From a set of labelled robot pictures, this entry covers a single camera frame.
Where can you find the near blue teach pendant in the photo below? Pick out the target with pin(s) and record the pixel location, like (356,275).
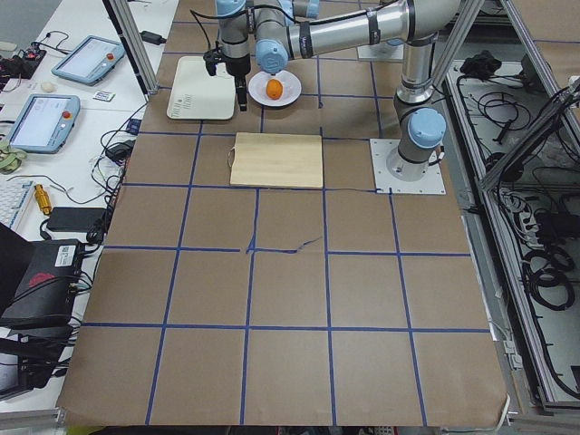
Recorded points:
(44,123)

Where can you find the far blue teach pendant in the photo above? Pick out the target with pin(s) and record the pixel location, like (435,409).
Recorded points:
(90,61)

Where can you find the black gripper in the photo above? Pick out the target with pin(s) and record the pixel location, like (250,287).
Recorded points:
(238,64)

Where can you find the aluminium frame post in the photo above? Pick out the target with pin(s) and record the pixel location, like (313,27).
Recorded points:
(126,28)

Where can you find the orange fruit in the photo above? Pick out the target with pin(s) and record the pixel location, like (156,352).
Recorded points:
(274,89)

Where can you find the cream bear tray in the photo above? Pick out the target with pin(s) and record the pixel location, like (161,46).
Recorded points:
(195,95)

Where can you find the black power adapter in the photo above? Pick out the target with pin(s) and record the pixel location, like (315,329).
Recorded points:
(66,219)

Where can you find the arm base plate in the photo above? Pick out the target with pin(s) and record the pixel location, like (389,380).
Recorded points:
(387,52)
(394,175)

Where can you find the aluminium cable rack frame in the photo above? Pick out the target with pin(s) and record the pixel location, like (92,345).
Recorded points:
(513,85)

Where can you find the black computer box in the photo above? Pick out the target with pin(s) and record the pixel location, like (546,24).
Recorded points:
(37,281)

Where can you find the white round plate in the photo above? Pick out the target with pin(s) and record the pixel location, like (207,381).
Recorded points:
(289,90)

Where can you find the gold cylindrical connector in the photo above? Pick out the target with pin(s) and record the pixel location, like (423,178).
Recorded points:
(42,199)

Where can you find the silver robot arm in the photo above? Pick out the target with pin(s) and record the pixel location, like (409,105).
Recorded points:
(233,27)
(414,24)

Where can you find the blue teach pendant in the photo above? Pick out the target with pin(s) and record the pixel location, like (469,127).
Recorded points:
(44,123)
(90,61)

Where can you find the white keyboard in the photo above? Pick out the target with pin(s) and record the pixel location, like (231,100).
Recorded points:
(15,197)

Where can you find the wooden cutting board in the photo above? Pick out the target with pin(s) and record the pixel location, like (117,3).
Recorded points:
(277,161)

